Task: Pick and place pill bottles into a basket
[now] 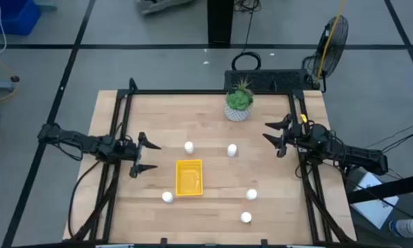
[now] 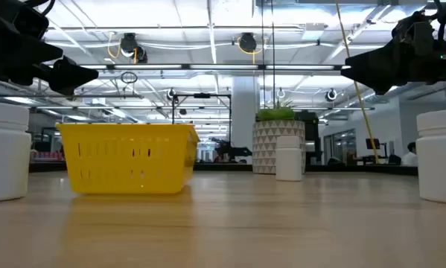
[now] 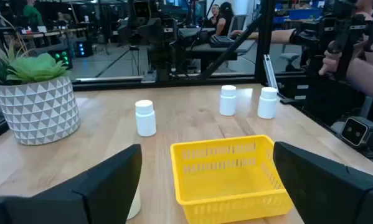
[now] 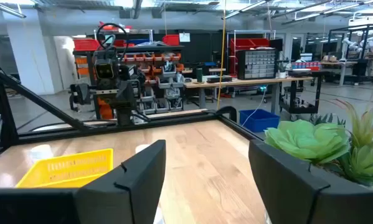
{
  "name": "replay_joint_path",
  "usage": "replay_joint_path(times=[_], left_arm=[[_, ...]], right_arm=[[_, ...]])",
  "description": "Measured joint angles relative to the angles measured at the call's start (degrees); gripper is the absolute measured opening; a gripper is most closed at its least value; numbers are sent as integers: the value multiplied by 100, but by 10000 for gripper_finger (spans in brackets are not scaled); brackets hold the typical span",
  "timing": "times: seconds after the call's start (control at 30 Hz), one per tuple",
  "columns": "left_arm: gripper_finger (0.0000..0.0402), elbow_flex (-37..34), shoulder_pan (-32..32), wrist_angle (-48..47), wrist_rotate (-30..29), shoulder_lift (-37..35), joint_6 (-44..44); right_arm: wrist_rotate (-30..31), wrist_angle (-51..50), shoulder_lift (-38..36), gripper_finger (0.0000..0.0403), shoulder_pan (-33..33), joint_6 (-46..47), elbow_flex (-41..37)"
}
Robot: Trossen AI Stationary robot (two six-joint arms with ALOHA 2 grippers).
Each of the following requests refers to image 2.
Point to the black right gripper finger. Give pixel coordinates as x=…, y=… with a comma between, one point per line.
x=382, y=70

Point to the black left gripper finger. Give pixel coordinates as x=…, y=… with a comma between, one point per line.
x=72, y=76
x=18, y=56

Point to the white plastic pill bottle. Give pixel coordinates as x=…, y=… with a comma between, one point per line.
x=289, y=160
x=4, y=156
x=440, y=160

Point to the black background robot arm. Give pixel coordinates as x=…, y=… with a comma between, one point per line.
x=232, y=150

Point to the yellow plastic slotted basket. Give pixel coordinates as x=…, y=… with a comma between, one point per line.
x=126, y=160

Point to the yellow diagonal pole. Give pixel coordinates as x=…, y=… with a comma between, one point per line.
x=356, y=87

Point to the black computer monitor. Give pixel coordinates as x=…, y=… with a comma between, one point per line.
x=372, y=143

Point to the person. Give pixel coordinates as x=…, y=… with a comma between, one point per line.
x=409, y=158

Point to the black cabinet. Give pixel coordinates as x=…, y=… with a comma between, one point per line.
x=312, y=137

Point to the green grass plant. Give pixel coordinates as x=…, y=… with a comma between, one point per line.
x=274, y=113

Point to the long ceiling light strip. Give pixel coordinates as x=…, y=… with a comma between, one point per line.
x=207, y=67

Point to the white grey triangle-pattern planter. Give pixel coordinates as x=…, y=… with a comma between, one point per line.
x=265, y=149

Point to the white building column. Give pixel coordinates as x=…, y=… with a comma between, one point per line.
x=245, y=119

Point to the black metal station frame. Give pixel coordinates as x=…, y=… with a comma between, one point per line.
x=202, y=95

